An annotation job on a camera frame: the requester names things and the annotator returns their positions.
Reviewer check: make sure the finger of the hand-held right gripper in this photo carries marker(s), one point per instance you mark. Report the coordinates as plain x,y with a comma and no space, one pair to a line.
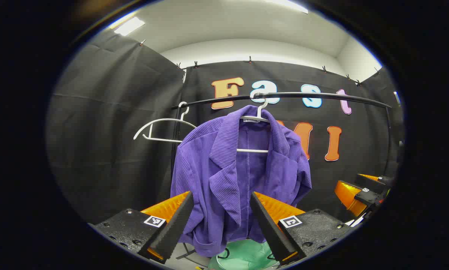
371,197
371,183

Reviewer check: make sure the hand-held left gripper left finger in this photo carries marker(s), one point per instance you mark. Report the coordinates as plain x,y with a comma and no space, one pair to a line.
177,225

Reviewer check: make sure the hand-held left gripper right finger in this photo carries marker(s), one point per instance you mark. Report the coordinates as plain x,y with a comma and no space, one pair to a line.
271,232

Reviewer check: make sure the green laundry hamper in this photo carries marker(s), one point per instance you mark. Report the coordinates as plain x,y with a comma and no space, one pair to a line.
247,257

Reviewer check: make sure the purple ribbed jacket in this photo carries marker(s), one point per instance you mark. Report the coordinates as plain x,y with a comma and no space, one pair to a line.
224,165

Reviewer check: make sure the white plastic clothes hanger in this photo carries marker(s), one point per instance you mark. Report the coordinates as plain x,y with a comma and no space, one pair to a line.
252,150
166,119

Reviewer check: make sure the black metal clothes rack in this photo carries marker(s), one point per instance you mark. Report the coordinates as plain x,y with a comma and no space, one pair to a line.
322,94

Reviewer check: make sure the white flat board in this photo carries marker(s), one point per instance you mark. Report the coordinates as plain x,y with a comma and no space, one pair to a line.
355,221

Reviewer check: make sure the black backdrop cloth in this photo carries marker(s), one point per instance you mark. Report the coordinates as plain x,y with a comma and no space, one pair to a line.
108,150

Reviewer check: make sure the ceiling light panel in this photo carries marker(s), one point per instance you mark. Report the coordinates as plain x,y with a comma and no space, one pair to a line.
128,26

